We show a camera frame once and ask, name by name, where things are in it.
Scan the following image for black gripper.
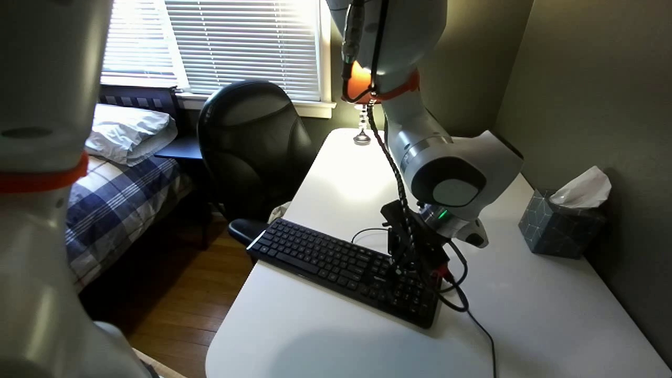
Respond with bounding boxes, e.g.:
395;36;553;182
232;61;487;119
381;199;448;282

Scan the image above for black computer keyboard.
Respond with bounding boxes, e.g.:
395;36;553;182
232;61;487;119
249;220;439;327

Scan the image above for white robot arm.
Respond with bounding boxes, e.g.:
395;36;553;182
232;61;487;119
0;0;524;378

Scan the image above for grey tissue box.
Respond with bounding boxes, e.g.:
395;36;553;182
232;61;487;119
519;165;612;258

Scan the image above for desk lamp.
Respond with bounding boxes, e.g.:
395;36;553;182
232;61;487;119
345;62;369;144

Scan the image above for black office chair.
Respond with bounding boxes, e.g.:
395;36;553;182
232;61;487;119
198;80;314;246

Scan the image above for white window blinds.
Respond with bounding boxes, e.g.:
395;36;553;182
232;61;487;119
102;0;327;102

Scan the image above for blue plaid bed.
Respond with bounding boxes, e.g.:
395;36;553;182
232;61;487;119
65;86;193;292

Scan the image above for white pillow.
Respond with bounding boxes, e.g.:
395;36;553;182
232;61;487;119
86;102;178;165

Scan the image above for black keyboard cable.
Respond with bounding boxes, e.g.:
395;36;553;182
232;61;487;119
348;225;501;378

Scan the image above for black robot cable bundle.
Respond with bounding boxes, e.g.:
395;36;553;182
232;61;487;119
342;0;470;315

